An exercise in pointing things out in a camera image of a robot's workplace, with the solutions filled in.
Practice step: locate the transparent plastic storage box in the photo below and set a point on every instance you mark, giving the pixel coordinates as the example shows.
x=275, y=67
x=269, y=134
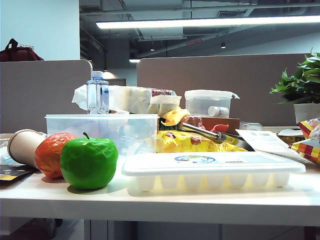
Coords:
x=140, y=130

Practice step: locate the white lidded ice cube tray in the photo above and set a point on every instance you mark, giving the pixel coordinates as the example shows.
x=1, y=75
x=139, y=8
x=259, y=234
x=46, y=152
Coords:
x=212, y=165

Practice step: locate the brown cardboard box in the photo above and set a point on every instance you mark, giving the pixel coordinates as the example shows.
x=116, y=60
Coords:
x=232, y=125

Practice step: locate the dark green striped toy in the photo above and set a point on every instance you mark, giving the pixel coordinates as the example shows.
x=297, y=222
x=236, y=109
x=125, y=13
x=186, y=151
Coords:
x=170, y=128

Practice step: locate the clear bag of pale bread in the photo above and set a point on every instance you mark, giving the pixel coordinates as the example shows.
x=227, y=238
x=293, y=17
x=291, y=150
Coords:
x=135, y=98

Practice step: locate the clear lidded food container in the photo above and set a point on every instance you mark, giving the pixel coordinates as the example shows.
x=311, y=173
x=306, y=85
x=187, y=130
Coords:
x=207, y=100

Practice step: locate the small white pill bottle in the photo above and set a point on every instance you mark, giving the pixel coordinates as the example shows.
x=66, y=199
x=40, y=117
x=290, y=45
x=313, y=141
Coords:
x=220, y=111

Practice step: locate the orange plastic piece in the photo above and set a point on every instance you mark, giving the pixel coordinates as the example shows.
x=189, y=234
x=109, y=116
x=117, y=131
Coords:
x=222, y=127

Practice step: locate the clear water bottle blue label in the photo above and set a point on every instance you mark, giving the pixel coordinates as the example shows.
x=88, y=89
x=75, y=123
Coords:
x=97, y=95

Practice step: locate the green toy apple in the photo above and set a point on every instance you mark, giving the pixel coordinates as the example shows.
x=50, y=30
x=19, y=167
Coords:
x=87, y=162

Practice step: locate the clear glass jar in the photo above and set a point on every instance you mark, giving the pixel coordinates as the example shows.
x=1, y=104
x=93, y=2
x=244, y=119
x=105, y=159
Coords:
x=252, y=125

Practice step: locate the wide grey desk partition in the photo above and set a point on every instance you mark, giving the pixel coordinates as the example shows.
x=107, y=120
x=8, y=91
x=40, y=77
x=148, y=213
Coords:
x=250, y=75

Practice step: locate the white printed paper sheet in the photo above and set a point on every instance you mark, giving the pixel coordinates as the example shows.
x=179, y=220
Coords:
x=262, y=140

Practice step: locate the long ceiling light strip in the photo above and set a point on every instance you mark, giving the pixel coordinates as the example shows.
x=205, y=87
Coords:
x=200, y=22

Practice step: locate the orange toy fruit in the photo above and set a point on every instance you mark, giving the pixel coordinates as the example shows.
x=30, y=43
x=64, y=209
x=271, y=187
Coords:
x=47, y=157

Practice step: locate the brown paper food package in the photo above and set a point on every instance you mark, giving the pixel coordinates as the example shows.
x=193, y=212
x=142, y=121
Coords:
x=287, y=139

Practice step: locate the white paper cup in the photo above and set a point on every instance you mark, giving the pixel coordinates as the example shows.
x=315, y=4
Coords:
x=22, y=147

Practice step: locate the white plant pot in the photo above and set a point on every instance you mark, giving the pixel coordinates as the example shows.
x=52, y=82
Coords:
x=307, y=112

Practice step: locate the green leafy plant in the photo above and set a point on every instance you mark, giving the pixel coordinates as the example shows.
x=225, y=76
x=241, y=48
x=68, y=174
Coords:
x=305, y=82

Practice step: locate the dark red backpack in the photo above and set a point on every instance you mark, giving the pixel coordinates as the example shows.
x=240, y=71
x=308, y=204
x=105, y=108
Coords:
x=17, y=55

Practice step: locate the clear bag with blue item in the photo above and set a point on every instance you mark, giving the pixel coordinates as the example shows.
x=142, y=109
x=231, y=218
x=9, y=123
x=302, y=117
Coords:
x=5, y=155

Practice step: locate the black coffee sachet pack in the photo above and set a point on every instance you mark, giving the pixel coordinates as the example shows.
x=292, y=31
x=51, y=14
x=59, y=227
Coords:
x=10, y=172

